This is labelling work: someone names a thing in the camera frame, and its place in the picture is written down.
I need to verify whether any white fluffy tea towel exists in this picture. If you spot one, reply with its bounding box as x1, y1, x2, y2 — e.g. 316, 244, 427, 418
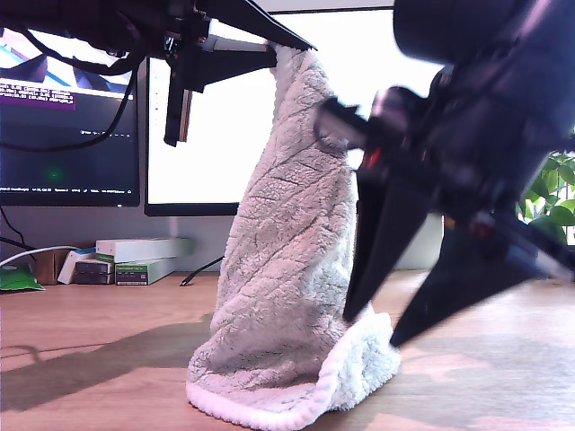
185, 42, 403, 431

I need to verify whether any large monitor with white screen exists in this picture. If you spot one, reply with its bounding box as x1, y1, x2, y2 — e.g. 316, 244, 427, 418
144, 4, 444, 217

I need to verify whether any green leafy house plant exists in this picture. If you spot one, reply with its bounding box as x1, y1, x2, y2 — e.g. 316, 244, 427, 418
516, 150, 575, 246

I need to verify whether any monitor with dark screen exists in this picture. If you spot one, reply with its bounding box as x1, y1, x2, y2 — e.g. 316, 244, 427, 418
0, 26, 142, 208

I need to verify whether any long white box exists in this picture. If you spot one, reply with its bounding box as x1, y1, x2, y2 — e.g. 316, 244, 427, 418
95, 237, 195, 264

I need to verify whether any green and white box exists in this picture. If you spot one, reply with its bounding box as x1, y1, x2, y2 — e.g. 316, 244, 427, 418
114, 258, 177, 287

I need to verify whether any small dark box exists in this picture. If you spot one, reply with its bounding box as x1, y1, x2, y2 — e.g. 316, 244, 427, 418
74, 259, 116, 286

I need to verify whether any white box with blue edge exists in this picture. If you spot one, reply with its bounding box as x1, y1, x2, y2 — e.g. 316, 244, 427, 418
57, 250, 98, 286

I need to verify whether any brown cardboard box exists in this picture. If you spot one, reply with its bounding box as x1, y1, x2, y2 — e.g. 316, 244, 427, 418
33, 249, 68, 286

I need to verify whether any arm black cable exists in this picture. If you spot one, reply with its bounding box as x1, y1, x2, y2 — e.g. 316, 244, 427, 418
0, 26, 138, 153

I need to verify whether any arm grey camera box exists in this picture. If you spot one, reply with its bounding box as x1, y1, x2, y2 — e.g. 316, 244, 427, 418
371, 84, 432, 136

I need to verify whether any black usb cable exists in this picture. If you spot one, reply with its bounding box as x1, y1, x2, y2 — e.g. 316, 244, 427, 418
180, 255, 226, 287

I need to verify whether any white cable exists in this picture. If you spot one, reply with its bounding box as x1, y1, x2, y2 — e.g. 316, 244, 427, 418
0, 245, 82, 269

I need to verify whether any thin black cable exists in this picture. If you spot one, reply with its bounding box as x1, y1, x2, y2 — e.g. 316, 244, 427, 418
0, 206, 35, 252

